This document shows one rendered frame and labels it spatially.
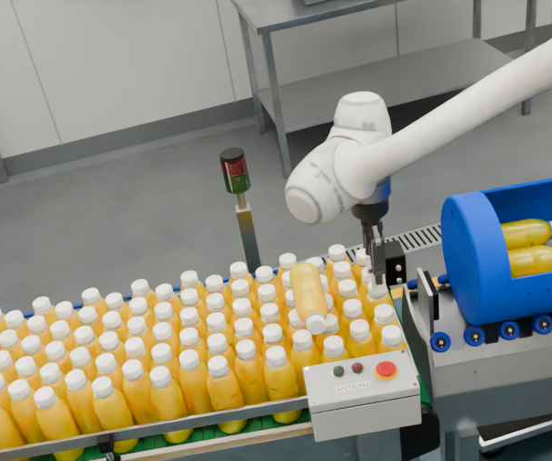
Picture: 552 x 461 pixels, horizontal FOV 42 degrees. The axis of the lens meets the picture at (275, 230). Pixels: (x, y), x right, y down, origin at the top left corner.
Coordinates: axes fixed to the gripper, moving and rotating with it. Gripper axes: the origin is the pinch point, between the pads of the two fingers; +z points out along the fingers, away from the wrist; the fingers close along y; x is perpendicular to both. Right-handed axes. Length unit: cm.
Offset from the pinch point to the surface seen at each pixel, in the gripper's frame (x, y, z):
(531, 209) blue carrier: -40.0, 16.4, 1.9
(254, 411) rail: 29.9, -17.8, 14.7
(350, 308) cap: 6.8, -4.7, 3.7
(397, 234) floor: -39, 166, 112
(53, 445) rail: 71, -18, 14
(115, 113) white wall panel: 107, 312, 85
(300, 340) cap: 18.2, -11.7, 3.6
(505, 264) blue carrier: -24.3, -9.5, -4.5
